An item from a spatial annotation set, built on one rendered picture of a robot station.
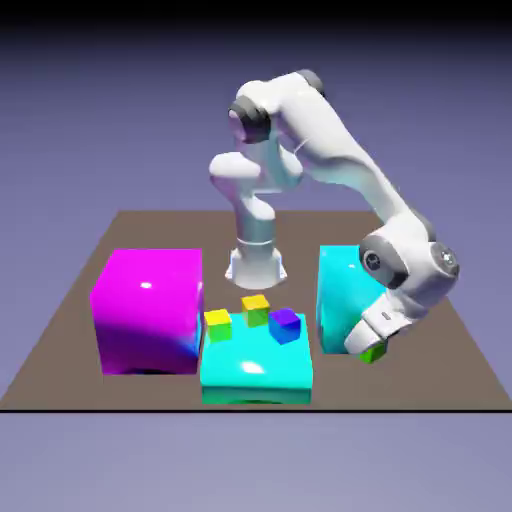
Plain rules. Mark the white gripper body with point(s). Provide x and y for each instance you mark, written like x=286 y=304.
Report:
x=370 y=326

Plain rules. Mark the small green cube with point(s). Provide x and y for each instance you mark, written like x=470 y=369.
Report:
x=374 y=352

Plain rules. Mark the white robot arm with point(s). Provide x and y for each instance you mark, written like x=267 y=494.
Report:
x=340 y=144

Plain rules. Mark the small blue cube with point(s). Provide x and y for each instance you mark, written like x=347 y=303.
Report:
x=284 y=324

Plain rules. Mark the small orange cube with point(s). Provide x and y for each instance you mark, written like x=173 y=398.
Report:
x=256 y=310

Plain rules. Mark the small yellow cube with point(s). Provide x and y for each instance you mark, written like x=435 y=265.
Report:
x=218 y=324

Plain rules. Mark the large tall cyan box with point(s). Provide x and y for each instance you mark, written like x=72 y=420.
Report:
x=340 y=288

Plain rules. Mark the large flat cyan box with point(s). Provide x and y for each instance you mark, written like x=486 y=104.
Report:
x=256 y=360

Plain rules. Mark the large magenta box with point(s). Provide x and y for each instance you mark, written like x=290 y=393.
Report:
x=148 y=308

